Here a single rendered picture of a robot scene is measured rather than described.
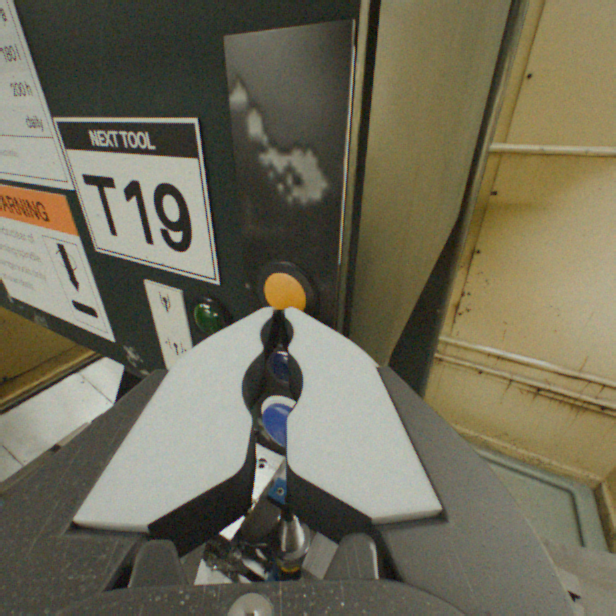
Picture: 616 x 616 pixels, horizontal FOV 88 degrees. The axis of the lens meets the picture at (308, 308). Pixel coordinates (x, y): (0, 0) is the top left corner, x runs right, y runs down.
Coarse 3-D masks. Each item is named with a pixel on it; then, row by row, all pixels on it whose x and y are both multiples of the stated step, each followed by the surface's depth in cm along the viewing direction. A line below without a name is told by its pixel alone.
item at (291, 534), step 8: (280, 520) 46; (288, 520) 45; (296, 520) 46; (280, 528) 47; (288, 528) 46; (296, 528) 46; (280, 536) 47; (288, 536) 46; (296, 536) 47; (280, 544) 48; (288, 544) 47; (296, 544) 47; (288, 552) 48
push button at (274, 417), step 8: (272, 408) 17; (280, 408) 17; (288, 408) 17; (264, 416) 17; (272, 416) 17; (280, 416) 17; (264, 424) 18; (272, 424) 17; (280, 424) 17; (272, 432) 18; (280, 432) 17; (280, 440) 17
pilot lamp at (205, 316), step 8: (200, 304) 16; (200, 312) 16; (208, 312) 16; (216, 312) 16; (200, 320) 17; (208, 320) 16; (216, 320) 16; (200, 328) 17; (208, 328) 17; (216, 328) 16
